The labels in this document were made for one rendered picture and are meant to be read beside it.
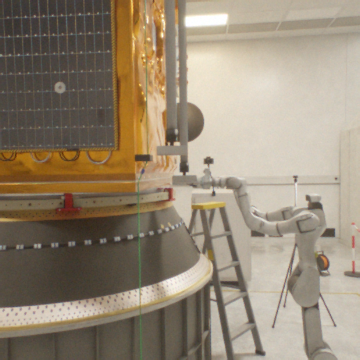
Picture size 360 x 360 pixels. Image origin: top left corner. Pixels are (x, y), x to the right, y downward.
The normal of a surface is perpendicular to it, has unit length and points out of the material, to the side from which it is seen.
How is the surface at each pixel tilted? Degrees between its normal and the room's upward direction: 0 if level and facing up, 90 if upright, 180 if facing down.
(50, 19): 90
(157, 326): 90
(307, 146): 90
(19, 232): 62
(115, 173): 92
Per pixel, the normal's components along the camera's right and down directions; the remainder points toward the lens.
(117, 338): 0.52, 0.03
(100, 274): 0.42, -0.44
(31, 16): -0.11, 0.04
